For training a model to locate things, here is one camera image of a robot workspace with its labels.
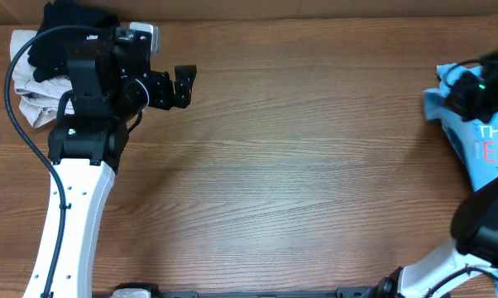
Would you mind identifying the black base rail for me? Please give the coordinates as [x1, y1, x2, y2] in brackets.
[108, 282, 399, 298]

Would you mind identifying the beige folded garment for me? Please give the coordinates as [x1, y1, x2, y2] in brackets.
[12, 48, 72, 127]

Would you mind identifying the black folded garment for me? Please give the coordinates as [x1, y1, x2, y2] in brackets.
[28, 1, 120, 83]

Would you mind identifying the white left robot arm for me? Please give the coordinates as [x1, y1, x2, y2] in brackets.
[25, 22, 197, 297]

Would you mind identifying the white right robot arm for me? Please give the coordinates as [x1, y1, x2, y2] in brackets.
[288, 50, 498, 298]

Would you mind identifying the light blue printed t-shirt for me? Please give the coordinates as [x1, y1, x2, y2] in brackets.
[422, 62, 498, 298]

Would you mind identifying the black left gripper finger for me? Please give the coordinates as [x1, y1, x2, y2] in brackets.
[174, 81, 191, 108]
[175, 65, 197, 85]

